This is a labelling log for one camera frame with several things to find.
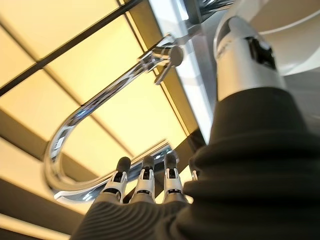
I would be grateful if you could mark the beige ceramic plate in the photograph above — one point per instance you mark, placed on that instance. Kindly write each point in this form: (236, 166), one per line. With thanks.
(295, 45)

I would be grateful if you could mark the chrome pull-down kitchen faucet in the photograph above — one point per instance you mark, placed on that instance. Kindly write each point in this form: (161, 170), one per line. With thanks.
(100, 97)

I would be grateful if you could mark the stainless steel kitchen sink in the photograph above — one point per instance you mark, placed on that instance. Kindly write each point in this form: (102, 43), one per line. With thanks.
(205, 62)

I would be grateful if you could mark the black sink drying rack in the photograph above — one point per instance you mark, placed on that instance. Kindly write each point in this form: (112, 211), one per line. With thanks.
(215, 5)

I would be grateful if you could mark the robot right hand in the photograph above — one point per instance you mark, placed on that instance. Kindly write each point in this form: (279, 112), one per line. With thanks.
(237, 162)

